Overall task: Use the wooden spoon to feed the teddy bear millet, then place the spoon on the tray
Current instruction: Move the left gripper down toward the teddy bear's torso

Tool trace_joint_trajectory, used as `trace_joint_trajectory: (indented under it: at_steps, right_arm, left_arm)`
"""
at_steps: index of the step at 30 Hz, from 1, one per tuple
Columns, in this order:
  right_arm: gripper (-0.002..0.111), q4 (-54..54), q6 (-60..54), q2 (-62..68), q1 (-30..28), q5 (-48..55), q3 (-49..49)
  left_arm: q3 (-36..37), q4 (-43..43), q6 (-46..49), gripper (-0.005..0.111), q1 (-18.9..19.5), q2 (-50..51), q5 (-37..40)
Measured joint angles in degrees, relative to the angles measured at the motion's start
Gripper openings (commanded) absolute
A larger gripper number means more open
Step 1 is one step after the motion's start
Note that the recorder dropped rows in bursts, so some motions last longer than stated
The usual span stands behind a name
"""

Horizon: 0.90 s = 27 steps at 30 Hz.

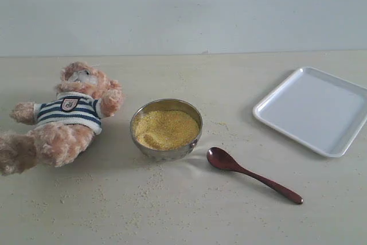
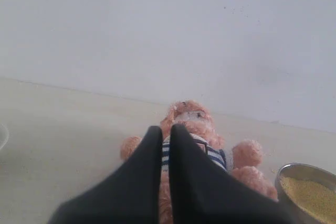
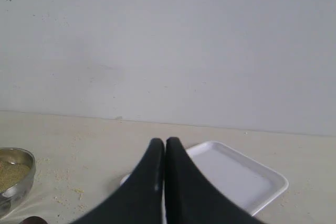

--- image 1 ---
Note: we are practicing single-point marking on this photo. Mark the yellow-brown granular powder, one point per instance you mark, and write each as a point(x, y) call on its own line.
point(166, 130)

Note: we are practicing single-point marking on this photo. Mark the teddy bear striped sweater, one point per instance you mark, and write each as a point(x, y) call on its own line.
point(65, 127)

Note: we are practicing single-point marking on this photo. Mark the dark red wooden spoon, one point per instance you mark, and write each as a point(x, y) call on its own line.
point(220, 159)

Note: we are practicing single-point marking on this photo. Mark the white square plastic tray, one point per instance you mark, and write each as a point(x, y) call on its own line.
point(320, 111)

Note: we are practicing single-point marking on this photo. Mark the steel bowl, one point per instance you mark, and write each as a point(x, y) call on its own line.
point(167, 105)

